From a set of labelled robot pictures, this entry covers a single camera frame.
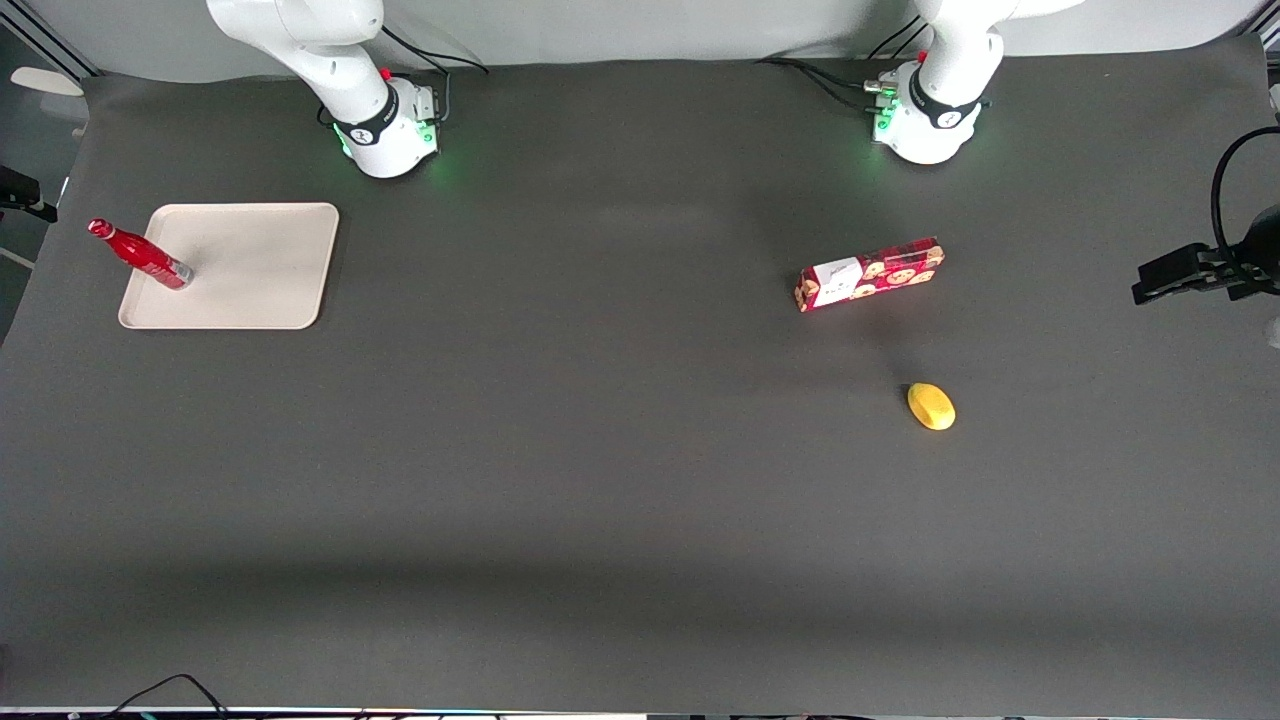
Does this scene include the black arm base cables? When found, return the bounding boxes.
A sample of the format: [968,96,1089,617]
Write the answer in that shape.
[755,14,926,113]
[318,18,491,129]

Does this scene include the black left arm base cables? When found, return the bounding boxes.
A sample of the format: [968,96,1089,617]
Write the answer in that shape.
[755,14,926,113]

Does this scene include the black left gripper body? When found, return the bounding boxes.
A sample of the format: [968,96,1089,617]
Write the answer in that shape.
[1238,204,1280,302]

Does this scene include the yellow lemon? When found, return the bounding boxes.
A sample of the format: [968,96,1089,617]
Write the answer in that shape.
[907,382,957,432]

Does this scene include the white round disc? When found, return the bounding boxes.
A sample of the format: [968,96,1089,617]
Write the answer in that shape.
[10,66,87,99]

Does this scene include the thin black cable loop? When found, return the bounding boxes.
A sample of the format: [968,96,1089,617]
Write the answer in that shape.
[100,673,233,720]

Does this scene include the red coke bottle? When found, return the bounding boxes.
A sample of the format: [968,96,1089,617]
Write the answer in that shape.
[87,218,196,292]

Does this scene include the dark grey table mat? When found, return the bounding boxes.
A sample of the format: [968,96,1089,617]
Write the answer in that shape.
[0,35,1280,717]

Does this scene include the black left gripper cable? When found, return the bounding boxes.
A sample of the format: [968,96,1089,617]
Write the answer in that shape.
[1211,126,1280,263]

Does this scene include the red cookie box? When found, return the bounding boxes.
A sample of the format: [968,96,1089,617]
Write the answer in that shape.
[794,236,946,314]

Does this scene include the beige plastic tray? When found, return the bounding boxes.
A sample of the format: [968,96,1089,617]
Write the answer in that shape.
[118,203,341,331]

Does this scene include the black right arm base cables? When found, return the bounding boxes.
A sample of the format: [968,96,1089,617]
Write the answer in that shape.
[318,18,491,129]

